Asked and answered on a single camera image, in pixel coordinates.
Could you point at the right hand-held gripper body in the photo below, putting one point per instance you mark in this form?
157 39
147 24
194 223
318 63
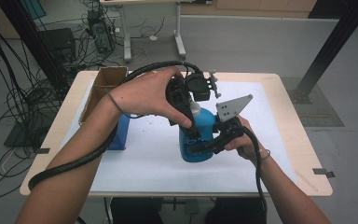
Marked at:
230 109

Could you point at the black floor mat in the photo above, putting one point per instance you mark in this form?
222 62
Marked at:
21 137

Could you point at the black equipment case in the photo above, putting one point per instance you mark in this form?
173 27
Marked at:
57 43

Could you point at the white desk frame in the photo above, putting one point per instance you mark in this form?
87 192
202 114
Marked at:
126 37

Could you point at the person's left leg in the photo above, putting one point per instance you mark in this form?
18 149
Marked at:
135 211

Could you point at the person's right hand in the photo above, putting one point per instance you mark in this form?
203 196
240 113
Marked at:
248 144

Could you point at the computer tower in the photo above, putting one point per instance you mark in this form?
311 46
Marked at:
101 31

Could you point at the grey floor mat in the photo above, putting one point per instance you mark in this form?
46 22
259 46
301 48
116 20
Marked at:
320 109

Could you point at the person's right leg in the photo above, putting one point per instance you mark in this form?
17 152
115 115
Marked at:
233 213

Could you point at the person's leg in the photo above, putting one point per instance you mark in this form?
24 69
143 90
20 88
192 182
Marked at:
233 213
135 211

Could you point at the black tape strip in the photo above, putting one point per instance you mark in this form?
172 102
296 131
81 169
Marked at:
323 172
42 151

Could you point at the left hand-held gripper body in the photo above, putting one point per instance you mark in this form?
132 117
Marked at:
195 87

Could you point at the black metal post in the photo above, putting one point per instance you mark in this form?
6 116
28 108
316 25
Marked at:
34 43
332 46

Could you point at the light wooden table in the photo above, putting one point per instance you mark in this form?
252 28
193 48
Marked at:
304 149

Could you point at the person's left hand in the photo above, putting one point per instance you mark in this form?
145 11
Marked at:
149 96

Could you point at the blue cardboard box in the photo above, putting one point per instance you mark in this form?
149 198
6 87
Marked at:
105 81

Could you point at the white table mat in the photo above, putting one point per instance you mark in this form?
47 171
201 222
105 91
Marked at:
155 174

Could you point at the blue bottle with white cap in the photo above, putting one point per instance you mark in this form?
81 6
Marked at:
205 123

